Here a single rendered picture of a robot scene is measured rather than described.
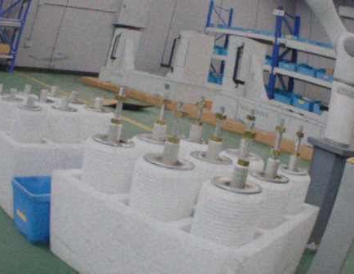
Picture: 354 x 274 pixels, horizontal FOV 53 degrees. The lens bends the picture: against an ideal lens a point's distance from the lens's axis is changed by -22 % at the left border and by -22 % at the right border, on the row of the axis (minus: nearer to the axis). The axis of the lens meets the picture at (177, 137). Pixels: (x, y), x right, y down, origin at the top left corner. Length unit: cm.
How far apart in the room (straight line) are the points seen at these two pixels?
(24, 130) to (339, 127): 79
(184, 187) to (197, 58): 356
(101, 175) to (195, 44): 348
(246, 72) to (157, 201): 301
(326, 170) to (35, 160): 71
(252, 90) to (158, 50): 484
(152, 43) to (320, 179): 722
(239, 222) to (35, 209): 40
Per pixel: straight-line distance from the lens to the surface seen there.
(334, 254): 73
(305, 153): 284
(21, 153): 88
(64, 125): 98
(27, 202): 79
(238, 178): 58
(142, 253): 61
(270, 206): 67
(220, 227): 57
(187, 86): 411
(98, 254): 69
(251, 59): 360
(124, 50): 528
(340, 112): 107
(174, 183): 62
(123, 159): 69
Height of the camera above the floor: 39
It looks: 9 degrees down
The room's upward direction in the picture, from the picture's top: 12 degrees clockwise
